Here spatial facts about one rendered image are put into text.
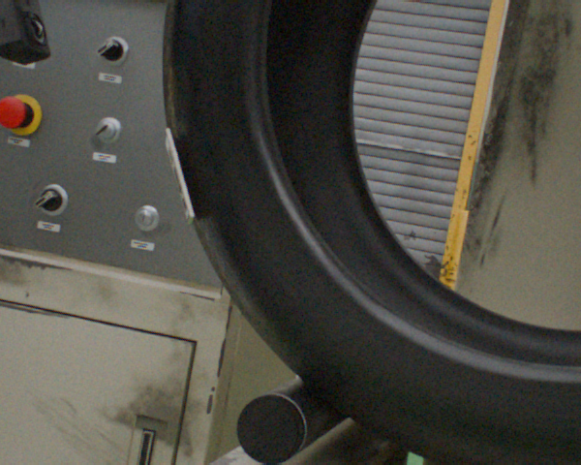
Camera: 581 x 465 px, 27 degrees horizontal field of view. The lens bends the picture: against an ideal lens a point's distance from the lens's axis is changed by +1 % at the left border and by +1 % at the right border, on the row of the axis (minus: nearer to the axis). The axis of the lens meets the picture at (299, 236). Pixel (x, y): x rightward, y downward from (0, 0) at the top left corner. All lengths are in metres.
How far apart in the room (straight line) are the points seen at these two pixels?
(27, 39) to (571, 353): 0.49
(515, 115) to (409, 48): 9.06
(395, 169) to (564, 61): 8.98
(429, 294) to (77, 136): 0.69
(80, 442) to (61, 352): 0.11
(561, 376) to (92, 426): 0.89
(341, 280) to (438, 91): 9.34
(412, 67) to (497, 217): 9.04
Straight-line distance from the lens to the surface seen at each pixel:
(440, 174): 10.00
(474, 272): 1.12
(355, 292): 0.76
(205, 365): 1.48
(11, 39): 0.95
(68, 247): 1.59
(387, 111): 10.16
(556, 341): 1.01
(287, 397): 0.79
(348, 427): 1.02
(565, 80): 1.12
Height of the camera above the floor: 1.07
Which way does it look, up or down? 3 degrees down
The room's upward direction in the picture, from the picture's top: 10 degrees clockwise
